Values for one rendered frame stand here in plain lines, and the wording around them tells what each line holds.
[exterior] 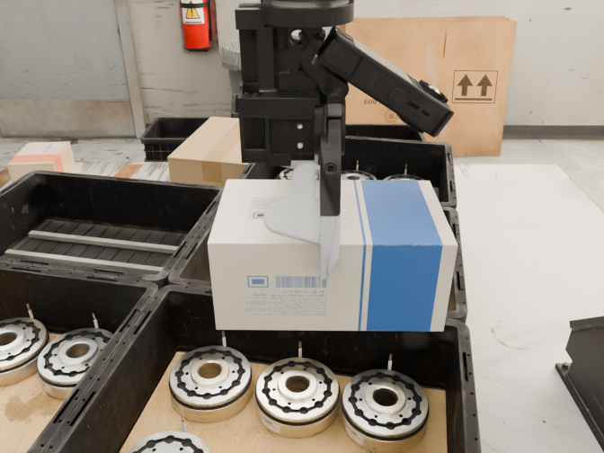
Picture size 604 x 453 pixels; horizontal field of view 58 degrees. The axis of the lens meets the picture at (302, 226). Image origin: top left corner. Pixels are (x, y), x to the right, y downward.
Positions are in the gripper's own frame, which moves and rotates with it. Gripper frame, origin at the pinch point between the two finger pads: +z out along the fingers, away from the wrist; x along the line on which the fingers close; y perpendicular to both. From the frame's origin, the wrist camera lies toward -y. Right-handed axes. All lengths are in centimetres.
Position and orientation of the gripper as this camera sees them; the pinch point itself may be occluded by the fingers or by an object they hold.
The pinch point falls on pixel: (329, 234)
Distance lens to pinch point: 50.4
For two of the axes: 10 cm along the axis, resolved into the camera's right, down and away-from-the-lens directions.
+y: -10.0, 0.0, 0.1
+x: -0.1, 5.0, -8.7
